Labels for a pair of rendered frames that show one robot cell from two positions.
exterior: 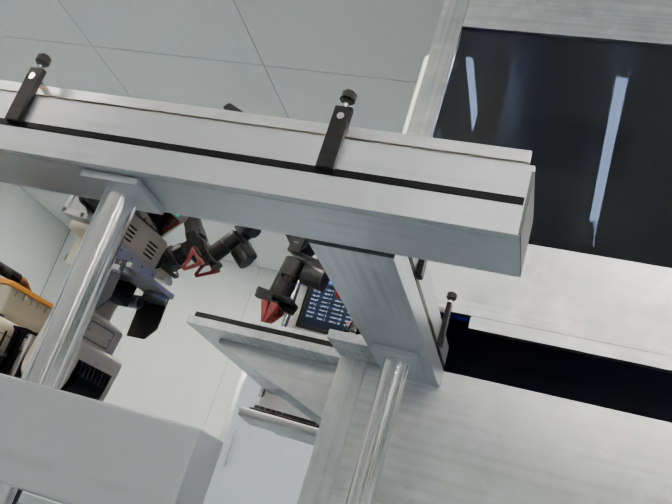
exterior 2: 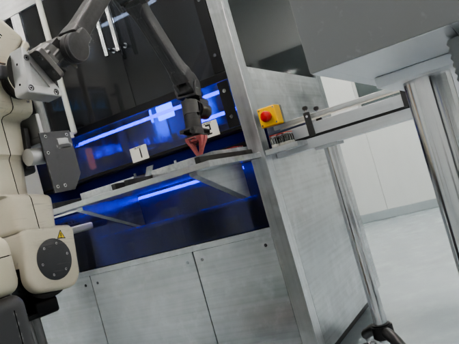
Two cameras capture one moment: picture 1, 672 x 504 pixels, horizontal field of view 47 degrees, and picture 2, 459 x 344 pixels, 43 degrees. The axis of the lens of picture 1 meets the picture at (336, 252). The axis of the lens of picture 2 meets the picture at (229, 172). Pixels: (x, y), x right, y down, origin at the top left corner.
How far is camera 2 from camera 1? 2.57 m
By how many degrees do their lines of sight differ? 82
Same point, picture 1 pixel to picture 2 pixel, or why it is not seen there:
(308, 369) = (232, 171)
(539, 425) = (307, 159)
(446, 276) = (267, 95)
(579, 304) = (292, 99)
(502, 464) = (309, 181)
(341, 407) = (276, 183)
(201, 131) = not seen: outside the picture
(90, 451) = not seen: outside the picture
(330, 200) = not seen: outside the picture
